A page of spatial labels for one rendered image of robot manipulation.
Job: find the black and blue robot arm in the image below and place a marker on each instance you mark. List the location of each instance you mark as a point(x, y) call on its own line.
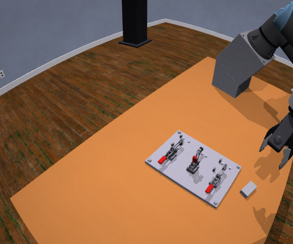
point(276, 32)

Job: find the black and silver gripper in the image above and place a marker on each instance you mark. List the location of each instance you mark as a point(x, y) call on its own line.
point(288, 151)

